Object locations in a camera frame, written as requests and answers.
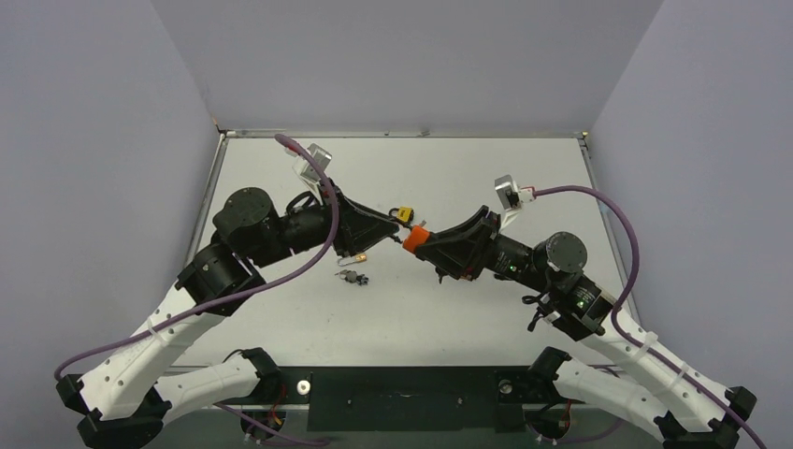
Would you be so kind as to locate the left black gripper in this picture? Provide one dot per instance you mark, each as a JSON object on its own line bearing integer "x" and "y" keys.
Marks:
{"x": 359, "y": 227}

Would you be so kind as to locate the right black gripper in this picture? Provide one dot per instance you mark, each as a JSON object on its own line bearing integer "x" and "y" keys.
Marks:
{"x": 483, "y": 245}

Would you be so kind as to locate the yellow padlock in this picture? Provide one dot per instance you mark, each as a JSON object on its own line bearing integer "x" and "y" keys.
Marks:
{"x": 405, "y": 217}

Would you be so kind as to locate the orange black padlock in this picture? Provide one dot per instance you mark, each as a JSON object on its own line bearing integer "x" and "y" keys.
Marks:
{"x": 417, "y": 237}

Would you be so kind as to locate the small brass padlock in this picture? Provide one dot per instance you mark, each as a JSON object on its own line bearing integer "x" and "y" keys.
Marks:
{"x": 353, "y": 259}

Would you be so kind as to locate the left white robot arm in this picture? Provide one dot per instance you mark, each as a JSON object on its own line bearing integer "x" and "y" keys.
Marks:
{"x": 127, "y": 400}

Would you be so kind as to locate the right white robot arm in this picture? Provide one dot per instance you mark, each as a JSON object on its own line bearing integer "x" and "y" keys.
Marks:
{"x": 658, "y": 392}

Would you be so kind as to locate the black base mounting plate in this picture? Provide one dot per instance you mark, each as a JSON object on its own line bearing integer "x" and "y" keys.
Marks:
{"x": 409, "y": 398}

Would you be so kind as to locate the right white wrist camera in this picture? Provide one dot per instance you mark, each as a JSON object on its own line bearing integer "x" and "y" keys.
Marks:
{"x": 512, "y": 198}

